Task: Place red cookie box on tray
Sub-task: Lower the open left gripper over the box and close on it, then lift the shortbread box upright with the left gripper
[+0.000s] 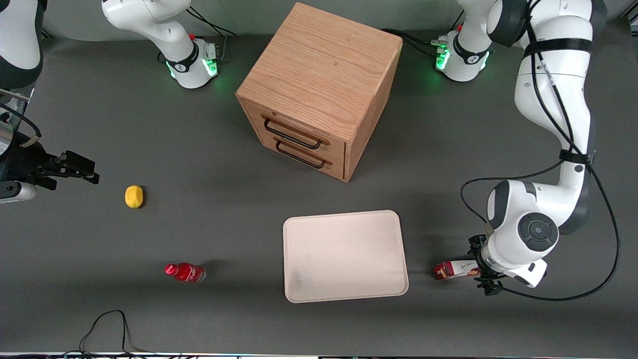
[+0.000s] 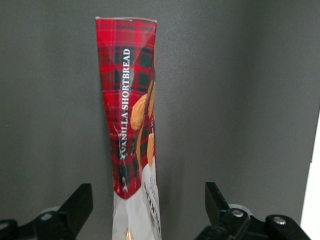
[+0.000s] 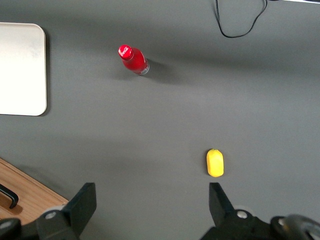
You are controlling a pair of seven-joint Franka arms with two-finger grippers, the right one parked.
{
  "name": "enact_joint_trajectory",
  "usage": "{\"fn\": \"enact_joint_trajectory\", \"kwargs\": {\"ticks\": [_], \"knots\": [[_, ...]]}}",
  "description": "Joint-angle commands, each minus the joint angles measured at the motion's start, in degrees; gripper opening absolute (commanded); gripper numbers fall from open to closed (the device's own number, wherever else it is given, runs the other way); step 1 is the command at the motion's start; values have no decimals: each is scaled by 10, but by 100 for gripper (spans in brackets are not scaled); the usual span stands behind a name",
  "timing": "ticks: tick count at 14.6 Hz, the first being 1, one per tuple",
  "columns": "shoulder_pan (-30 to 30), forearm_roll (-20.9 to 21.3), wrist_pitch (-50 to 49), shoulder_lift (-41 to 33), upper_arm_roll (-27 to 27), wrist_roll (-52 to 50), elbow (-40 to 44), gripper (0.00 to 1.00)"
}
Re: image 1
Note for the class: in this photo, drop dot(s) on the red and white tube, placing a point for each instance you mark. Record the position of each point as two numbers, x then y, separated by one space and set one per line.
456 269

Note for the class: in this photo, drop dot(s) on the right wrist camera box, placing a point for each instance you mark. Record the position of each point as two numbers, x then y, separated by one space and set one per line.
15 192

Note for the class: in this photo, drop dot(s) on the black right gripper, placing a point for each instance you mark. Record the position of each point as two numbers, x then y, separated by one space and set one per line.
21 160

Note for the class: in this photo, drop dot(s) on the yellow lemon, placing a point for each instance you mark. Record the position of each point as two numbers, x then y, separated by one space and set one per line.
133 196

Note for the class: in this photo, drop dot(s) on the red cola bottle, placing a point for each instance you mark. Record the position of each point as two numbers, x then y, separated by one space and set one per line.
187 272

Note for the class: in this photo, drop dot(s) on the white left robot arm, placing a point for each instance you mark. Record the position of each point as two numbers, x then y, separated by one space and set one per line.
553 99

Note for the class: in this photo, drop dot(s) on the cream rectangular tray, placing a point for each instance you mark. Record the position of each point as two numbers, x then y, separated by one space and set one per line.
344 257

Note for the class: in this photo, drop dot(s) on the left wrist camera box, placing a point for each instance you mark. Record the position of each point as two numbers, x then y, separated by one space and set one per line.
529 273

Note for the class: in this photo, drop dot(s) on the wooden drawer cabinet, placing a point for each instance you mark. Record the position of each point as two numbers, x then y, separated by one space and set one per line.
319 70

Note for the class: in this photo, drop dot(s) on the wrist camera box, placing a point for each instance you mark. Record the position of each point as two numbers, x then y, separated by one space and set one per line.
15 192
529 273

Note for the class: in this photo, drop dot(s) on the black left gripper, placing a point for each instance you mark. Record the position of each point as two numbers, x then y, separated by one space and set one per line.
479 251

